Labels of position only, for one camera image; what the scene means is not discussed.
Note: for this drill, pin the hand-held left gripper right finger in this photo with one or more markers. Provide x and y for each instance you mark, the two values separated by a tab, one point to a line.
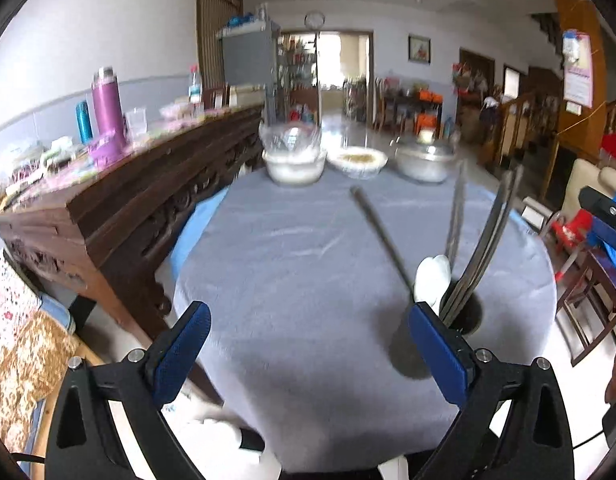
438	355

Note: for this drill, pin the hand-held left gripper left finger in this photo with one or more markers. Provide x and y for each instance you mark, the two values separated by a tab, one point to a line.
183	355

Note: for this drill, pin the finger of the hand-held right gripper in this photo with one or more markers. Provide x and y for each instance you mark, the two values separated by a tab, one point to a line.
605	207

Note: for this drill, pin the black cylindrical utensil holder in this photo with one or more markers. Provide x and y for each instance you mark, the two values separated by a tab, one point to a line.
403	350

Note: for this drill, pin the white plastic spoon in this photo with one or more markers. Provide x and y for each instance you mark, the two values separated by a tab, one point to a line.
425	280
444	267

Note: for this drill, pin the bundle of dark chopsticks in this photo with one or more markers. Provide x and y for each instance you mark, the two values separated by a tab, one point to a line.
488	240

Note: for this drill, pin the single dark metal chopstick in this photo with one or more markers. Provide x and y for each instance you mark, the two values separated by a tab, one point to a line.
383	240

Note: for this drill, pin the beige armchair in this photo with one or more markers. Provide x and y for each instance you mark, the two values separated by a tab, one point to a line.
583	175

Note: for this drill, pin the red plastic child chair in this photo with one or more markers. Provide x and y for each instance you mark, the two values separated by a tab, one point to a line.
573	232

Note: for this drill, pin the white step stool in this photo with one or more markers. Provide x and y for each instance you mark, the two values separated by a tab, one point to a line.
535	212

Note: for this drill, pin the person's white shoe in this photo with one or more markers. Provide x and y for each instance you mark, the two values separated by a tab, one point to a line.
223	427

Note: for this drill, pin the dark wooden chair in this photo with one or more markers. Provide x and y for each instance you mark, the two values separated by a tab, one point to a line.
595	300

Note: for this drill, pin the wooden stair railing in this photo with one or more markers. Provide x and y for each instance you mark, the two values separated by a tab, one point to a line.
523	120

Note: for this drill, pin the grey tablecloth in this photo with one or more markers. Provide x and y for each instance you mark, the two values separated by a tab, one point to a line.
288	285

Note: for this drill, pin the straw patterned cushion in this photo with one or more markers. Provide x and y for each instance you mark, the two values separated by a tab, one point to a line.
33	360

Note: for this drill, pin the person's dark trousers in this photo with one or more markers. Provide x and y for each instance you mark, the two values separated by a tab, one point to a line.
338	472

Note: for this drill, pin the carved wooden sideboard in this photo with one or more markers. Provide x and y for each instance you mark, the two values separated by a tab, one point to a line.
113	210

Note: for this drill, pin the floral paper bag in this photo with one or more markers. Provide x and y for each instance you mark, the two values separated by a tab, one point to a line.
10	305

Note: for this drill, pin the metal pot with lid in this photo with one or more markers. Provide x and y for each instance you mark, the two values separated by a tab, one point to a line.
425	162

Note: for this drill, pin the orange box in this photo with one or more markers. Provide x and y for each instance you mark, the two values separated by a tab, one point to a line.
430	97

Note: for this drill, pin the patterned bowl with food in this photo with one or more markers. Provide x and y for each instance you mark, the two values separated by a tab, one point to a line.
358	162

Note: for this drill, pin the purple flask cap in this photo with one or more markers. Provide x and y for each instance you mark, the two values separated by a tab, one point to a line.
105	150

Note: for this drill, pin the floral table runner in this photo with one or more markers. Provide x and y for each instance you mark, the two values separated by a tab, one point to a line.
63	165

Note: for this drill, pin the clear plastic cup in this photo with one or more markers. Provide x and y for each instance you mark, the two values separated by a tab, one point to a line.
136	124

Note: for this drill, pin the teal bottle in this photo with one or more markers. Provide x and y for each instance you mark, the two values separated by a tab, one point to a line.
84	122

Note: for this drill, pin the purple thermos flask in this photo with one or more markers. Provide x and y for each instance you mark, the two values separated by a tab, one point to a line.
109	110

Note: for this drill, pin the plastic water bottle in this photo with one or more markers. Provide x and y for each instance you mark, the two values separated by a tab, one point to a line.
195	90

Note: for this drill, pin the grey refrigerator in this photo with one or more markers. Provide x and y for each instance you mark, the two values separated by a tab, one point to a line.
245	65

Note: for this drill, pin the glass display shelf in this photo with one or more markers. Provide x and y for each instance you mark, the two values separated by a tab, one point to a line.
298	75

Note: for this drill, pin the brown wooden door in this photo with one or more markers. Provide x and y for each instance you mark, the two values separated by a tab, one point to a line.
218	30

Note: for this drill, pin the wall calendar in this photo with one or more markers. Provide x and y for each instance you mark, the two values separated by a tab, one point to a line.
578	70

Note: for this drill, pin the framed wall picture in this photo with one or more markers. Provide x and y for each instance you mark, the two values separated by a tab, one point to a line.
419	49

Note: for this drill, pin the round wall clock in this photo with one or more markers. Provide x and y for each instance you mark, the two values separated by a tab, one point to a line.
314	20

